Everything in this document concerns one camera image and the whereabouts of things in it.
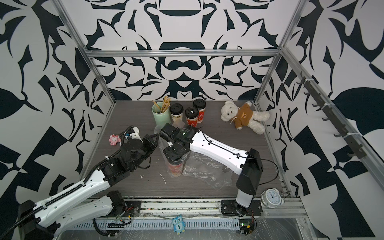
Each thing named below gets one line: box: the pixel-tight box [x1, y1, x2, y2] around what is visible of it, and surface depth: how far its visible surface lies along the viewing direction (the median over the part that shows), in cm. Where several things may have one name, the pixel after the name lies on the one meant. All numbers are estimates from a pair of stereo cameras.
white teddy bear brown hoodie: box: [221, 100, 271, 135], surface depth 104 cm
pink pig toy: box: [108, 134, 121, 146], surface depth 98 cm
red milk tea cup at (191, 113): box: [184, 106, 199, 128], surface depth 93 cm
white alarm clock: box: [260, 187, 285, 209], surface depth 76 cm
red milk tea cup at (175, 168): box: [167, 158, 185, 178], surface depth 77 cm
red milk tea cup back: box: [192, 98, 207, 123], surface depth 98 cm
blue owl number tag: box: [172, 214, 186, 235], surface depth 71 cm
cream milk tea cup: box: [169, 103, 184, 123], surface depth 95 cm
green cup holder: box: [151, 101, 171, 128], surface depth 101 cm
